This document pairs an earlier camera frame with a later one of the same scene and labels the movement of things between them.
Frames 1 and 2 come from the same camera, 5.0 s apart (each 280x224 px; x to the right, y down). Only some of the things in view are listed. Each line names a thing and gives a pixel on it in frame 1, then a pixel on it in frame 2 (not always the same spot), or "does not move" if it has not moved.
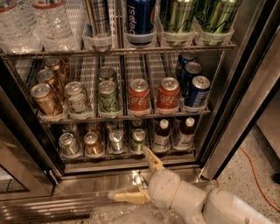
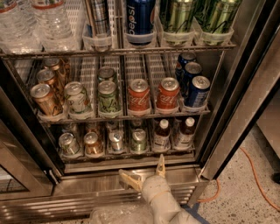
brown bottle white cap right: x=185 y=136 does not move
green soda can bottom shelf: x=138 y=141 does not move
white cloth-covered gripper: x=162 y=186 -> x=153 y=186
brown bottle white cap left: x=162 y=141 does not move
